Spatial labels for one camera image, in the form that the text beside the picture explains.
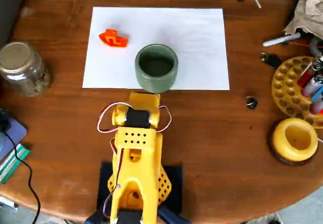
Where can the green ribbed cup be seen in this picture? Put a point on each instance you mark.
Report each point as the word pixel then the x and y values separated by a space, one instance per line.
pixel 156 82

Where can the white marker pen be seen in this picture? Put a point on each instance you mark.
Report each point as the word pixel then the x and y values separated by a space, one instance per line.
pixel 277 40

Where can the blue lighter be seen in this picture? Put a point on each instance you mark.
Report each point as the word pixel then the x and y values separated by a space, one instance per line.
pixel 317 96

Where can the dark grey chair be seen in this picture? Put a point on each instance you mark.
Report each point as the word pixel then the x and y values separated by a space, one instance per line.
pixel 10 7

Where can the green white book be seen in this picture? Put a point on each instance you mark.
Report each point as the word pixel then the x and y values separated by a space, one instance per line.
pixel 12 163

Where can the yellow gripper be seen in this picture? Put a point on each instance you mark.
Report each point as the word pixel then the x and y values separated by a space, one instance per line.
pixel 144 97

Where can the pink red lighter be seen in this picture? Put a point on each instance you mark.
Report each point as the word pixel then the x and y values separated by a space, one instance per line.
pixel 316 108

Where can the crumpled brown paper bag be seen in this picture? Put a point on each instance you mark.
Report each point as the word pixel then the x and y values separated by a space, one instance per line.
pixel 311 9

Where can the grey curved tube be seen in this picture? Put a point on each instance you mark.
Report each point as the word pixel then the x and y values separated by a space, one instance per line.
pixel 313 46

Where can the black adapter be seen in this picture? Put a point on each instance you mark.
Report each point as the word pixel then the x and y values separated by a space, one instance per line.
pixel 4 120

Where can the orange printed boat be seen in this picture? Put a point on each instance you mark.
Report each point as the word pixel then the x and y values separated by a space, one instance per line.
pixel 113 38

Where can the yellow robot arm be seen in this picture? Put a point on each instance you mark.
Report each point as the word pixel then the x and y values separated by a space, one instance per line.
pixel 136 158

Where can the small black metal nut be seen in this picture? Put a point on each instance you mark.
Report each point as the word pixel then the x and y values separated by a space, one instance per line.
pixel 251 102

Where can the glass jar with gold lid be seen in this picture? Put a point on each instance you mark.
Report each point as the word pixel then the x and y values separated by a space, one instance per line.
pixel 20 67

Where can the purple notebook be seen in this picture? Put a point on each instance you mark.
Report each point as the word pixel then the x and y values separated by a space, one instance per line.
pixel 17 133

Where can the yellow round holed tray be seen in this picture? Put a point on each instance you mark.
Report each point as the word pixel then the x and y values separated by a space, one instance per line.
pixel 285 82

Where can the white device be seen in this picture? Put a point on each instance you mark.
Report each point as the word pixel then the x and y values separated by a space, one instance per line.
pixel 7 205

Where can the white paper sheet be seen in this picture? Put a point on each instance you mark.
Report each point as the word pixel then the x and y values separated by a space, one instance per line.
pixel 191 32

